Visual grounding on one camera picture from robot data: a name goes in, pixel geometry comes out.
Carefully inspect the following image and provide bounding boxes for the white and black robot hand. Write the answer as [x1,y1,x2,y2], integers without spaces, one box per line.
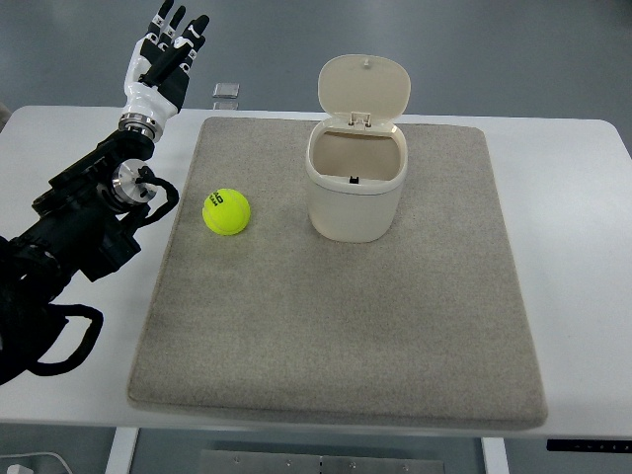
[123,1,209,127]

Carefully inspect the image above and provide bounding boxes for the yellow tennis ball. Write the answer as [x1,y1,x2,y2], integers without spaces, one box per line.
[201,189,251,236]

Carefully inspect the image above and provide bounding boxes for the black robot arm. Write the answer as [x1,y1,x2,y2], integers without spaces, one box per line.
[1,113,179,383]

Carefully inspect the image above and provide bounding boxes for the small clear square floor plate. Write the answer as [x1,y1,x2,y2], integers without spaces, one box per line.
[212,82,240,99]

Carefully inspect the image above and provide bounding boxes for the cream plastic bin with lid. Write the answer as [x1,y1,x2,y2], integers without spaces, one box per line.
[305,54,411,243]

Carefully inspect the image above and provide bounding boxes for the beige felt mat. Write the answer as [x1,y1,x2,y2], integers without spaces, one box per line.
[128,118,547,430]

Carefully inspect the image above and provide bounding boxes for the white table leg left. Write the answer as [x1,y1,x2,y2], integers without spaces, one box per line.
[105,428,139,474]

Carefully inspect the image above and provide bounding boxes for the white table leg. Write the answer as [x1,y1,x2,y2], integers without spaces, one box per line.
[481,437,510,474]
[105,428,139,474]

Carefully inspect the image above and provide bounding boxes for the white table leg right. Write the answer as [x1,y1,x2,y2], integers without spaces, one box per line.
[481,437,510,474]

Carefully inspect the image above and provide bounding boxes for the black desk control panel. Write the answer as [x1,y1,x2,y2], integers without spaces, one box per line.
[546,438,632,454]

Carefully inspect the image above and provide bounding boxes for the grey metal base plate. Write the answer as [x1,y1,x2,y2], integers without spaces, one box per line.
[197,450,444,474]

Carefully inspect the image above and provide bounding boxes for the white power adapter with cable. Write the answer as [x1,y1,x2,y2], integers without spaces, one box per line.
[1,451,73,474]

